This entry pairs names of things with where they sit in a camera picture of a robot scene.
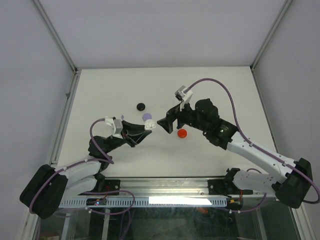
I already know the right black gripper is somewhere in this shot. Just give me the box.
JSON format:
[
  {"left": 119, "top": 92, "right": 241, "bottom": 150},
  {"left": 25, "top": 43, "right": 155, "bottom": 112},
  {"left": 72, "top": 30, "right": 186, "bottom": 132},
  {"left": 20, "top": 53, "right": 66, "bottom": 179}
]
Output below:
[{"left": 156, "top": 98, "right": 209, "bottom": 134}]

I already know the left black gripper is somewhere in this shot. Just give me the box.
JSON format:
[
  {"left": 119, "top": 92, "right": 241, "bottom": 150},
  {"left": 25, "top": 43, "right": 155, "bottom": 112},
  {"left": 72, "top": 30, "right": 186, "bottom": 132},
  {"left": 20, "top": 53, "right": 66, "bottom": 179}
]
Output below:
[{"left": 103, "top": 120, "right": 152, "bottom": 154}]

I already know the white earbud charging case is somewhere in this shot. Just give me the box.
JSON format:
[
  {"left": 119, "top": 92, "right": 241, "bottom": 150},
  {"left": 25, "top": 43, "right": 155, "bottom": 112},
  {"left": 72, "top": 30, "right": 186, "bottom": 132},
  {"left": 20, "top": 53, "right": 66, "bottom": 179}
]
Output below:
[{"left": 144, "top": 119, "right": 157, "bottom": 131}]

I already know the orange earbud charging case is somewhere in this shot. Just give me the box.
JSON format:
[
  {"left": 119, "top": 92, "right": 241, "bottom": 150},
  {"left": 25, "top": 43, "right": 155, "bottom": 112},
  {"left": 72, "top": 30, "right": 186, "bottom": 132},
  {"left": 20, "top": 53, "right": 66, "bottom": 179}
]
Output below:
[{"left": 177, "top": 129, "right": 188, "bottom": 139}]

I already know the black earbud charging case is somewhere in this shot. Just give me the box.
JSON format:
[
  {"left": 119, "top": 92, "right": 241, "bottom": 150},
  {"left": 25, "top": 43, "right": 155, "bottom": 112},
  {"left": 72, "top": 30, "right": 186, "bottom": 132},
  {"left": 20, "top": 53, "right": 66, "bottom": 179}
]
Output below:
[{"left": 136, "top": 102, "right": 146, "bottom": 112}]

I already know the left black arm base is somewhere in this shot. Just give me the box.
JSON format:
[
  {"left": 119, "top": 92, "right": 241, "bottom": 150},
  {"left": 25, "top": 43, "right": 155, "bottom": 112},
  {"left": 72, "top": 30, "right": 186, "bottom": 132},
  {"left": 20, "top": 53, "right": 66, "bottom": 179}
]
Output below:
[{"left": 90, "top": 178, "right": 121, "bottom": 195}]

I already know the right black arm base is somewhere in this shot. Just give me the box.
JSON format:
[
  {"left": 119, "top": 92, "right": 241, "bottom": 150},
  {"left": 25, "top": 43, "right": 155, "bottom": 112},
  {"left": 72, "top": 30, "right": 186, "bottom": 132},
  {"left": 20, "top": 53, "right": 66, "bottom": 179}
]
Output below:
[{"left": 207, "top": 179, "right": 253, "bottom": 198}]

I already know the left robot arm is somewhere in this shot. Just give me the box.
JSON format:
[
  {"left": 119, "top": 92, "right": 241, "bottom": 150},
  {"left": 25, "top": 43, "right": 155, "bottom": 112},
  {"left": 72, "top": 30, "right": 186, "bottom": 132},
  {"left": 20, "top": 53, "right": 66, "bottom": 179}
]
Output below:
[{"left": 19, "top": 117, "right": 156, "bottom": 220}]

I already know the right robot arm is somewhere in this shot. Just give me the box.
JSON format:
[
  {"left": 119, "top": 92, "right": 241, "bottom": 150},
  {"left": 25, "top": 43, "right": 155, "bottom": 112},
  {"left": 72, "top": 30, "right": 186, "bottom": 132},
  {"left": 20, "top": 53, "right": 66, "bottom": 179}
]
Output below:
[{"left": 157, "top": 98, "right": 313, "bottom": 209}]

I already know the purple earbud charging case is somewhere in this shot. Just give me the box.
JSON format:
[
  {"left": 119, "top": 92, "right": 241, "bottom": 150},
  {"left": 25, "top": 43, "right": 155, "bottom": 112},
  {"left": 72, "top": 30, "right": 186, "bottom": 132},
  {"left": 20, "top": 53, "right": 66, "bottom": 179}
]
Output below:
[{"left": 142, "top": 113, "right": 152, "bottom": 121}]

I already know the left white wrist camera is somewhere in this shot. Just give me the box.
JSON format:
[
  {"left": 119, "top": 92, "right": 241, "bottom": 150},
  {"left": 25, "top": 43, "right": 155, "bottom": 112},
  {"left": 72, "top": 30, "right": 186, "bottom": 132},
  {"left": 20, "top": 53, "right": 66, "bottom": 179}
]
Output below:
[{"left": 103, "top": 117, "right": 123, "bottom": 139}]

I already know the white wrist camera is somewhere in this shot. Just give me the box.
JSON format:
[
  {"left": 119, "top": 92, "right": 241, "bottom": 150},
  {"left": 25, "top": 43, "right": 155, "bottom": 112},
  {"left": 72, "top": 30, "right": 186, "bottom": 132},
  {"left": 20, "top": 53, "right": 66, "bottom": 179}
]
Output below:
[
  {"left": 103, "top": 117, "right": 123, "bottom": 139},
  {"left": 174, "top": 85, "right": 193, "bottom": 111}
]

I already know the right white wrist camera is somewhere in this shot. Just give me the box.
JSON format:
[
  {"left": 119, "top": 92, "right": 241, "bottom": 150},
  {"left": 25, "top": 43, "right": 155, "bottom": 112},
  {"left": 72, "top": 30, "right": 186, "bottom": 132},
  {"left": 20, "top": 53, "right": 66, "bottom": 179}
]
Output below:
[{"left": 174, "top": 85, "right": 193, "bottom": 111}]

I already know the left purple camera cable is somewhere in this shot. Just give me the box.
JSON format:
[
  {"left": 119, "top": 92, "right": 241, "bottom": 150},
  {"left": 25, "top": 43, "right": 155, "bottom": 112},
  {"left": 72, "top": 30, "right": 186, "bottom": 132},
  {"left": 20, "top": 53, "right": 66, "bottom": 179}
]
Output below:
[{"left": 28, "top": 118, "right": 115, "bottom": 215}]

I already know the purple camera cable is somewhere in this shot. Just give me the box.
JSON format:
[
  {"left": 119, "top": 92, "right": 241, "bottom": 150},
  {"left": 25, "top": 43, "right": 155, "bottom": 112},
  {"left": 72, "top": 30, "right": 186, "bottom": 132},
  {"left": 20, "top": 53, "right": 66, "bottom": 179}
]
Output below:
[
  {"left": 186, "top": 77, "right": 320, "bottom": 204},
  {"left": 28, "top": 118, "right": 115, "bottom": 215}
]

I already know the aluminium mounting rail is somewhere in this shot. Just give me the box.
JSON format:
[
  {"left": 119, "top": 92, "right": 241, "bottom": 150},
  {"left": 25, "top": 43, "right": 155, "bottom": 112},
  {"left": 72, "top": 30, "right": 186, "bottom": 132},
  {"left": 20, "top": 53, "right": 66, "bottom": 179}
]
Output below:
[{"left": 58, "top": 176, "right": 278, "bottom": 201}]

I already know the white slotted cable duct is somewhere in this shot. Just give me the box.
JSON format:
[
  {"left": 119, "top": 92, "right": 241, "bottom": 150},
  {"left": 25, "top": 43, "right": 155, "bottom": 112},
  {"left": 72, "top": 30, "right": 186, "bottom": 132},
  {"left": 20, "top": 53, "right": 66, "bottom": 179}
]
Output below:
[{"left": 59, "top": 196, "right": 227, "bottom": 209}]

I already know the purple cable under rail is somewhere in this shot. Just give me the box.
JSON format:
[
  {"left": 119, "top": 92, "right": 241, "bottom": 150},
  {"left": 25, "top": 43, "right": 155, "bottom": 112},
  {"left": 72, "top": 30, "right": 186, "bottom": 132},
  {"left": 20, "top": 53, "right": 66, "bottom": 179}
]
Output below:
[{"left": 53, "top": 188, "right": 136, "bottom": 240}]

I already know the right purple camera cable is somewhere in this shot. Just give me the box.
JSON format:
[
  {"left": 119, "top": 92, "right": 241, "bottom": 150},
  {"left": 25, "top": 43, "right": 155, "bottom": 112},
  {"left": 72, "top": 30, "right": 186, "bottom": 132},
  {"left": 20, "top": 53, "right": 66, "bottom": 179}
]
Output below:
[{"left": 186, "top": 77, "right": 320, "bottom": 204}]

